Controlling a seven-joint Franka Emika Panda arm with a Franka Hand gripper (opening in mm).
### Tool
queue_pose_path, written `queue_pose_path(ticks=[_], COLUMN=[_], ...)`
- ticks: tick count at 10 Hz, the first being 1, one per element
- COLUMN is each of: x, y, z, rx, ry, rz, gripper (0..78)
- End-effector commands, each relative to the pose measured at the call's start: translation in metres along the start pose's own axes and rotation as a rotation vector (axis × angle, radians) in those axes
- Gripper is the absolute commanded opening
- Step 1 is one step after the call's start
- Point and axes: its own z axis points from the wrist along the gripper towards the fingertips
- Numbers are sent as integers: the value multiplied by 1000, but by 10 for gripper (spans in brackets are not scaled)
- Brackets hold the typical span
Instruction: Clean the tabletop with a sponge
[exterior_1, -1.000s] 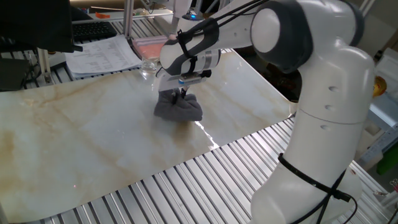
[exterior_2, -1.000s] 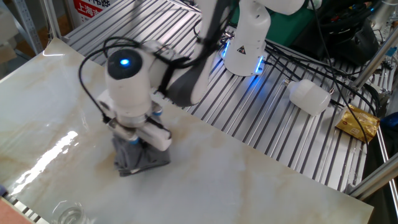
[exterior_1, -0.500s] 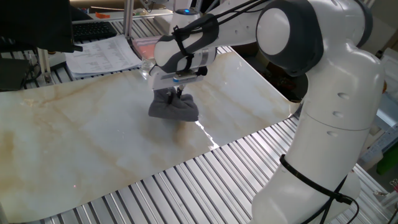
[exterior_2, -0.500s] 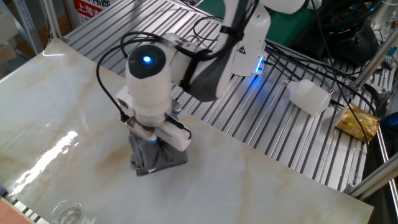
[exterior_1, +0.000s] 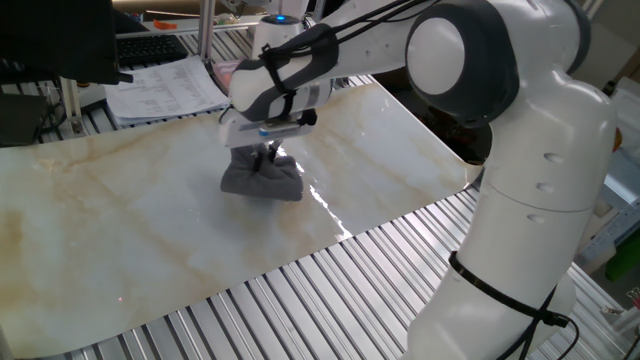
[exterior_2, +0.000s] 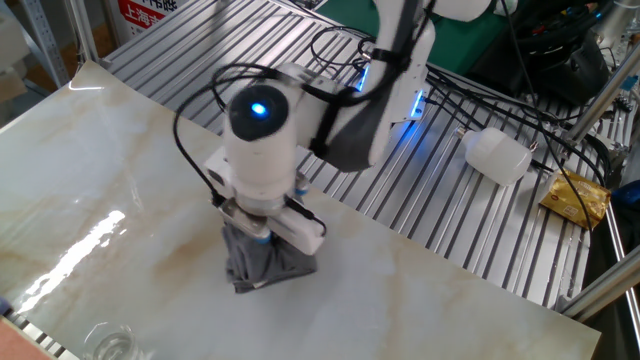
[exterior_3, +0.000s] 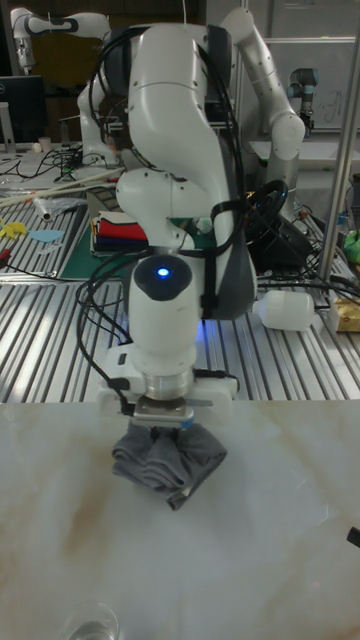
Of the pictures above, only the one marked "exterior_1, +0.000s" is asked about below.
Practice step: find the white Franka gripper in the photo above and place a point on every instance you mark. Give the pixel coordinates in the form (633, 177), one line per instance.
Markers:
(237, 136)

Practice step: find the grey cloth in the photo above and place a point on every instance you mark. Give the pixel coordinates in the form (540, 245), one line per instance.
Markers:
(262, 182)

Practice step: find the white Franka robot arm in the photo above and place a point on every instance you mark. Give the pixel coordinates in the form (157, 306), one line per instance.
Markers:
(540, 150)

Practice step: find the printed paper stack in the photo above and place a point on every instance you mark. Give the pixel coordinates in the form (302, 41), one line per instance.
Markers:
(165, 90)

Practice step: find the black keyboard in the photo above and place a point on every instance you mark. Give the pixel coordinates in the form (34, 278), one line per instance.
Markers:
(150, 49)

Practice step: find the small orange object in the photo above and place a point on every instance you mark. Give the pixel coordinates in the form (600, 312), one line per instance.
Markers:
(165, 24)

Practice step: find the black monitor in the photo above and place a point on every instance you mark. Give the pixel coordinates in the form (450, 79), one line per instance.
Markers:
(55, 40)

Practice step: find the black flat box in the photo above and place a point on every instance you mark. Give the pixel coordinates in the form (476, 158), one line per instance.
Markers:
(22, 120)

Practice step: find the yellow toy figure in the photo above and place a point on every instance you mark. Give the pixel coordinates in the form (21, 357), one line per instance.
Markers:
(617, 139)

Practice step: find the white plastic box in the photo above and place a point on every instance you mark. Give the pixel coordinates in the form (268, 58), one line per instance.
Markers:
(627, 110)

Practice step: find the green box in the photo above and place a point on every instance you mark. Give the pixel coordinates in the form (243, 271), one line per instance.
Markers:
(625, 257)

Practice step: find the metal binder clip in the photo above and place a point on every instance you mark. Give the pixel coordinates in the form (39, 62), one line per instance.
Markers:
(634, 296)

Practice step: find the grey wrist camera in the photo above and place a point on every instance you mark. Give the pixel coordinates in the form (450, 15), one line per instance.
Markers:
(280, 129)

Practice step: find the aluminium frame post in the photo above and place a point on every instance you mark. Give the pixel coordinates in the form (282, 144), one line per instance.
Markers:
(206, 30)
(72, 107)

